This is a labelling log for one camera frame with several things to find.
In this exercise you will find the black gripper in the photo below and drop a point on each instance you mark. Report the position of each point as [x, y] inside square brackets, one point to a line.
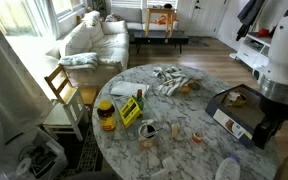
[265, 130]

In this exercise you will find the small red lid container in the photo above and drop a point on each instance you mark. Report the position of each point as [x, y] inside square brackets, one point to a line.
[197, 137]

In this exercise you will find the light wooden block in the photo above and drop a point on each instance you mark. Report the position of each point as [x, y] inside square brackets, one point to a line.
[175, 130]

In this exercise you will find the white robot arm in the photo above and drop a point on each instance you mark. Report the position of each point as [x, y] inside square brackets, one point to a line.
[273, 81]

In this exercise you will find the green round lid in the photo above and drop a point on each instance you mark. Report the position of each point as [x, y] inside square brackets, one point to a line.
[195, 86]

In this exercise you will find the orange yellow container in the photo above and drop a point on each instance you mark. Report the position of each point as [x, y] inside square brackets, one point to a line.
[185, 89]

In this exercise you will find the brown jar yellow lid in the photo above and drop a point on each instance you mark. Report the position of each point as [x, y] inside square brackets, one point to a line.
[106, 114]

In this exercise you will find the bowl inside box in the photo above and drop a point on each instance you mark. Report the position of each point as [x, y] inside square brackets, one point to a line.
[235, 99]

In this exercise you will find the white shelf unit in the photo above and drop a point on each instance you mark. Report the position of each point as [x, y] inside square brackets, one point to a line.
[253, 51]

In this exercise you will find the striped grey white cloth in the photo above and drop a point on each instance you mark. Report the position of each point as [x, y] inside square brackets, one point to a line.
[172, 79]

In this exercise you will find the glass jar with spoon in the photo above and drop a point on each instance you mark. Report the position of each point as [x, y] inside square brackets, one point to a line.
[148, 133]

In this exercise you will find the dark hanging jacket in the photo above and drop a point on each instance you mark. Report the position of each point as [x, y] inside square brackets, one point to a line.
[247, 16]

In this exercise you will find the black coffee table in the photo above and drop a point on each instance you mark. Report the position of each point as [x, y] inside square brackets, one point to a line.
[160, 38]

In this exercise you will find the green bottle red cap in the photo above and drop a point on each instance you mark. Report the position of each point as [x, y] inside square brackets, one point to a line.
[140, 99]

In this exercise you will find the yellow black box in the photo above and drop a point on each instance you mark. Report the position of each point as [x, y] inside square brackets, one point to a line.
[129, 112]

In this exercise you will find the wooden stool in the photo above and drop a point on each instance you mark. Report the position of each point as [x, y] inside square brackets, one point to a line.
[167, 17]

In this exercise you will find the white sofa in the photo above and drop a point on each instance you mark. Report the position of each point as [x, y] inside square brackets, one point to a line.
[109, 41]

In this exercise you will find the grey patterned blanket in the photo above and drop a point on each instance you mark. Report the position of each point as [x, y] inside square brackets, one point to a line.
[80, 61]

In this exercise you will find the wooden white chair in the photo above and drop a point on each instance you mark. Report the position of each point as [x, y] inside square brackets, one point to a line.
[72, 104]

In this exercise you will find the clear plastic storage bin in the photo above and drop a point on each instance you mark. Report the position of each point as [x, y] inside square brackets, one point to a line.
[33, 155]

